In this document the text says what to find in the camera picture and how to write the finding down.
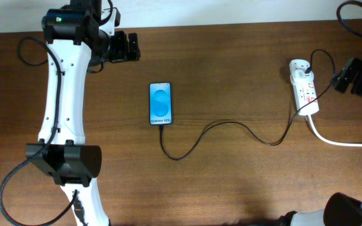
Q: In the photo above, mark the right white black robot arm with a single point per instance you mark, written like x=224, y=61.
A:
x=340, y=208

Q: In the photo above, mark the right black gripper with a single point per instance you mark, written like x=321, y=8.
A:
x=356, y=76

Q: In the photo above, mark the white power strip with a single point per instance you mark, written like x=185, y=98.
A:
x=304, y=92

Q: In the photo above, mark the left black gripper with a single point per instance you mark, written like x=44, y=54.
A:
x=122, y=54

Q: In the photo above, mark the blue Galaxy smartphone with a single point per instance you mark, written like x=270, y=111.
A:
x=160, y=103

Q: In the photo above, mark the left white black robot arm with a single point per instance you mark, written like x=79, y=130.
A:
x=81, y=37

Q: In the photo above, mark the white USB charger adapter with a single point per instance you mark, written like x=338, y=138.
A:
x=298, y=69

